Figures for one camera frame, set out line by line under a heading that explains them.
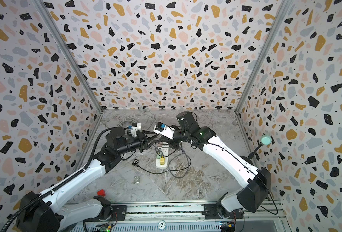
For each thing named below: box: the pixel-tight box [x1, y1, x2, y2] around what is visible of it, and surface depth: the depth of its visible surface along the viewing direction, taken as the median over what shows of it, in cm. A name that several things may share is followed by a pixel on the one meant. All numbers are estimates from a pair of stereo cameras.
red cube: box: [97, 188, 106, 197], surface depth 81 cm
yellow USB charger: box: [159, 157, 165, 166], surface depth 88 cm
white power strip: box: [155, 144, 170, 169], surface depth 91 cm
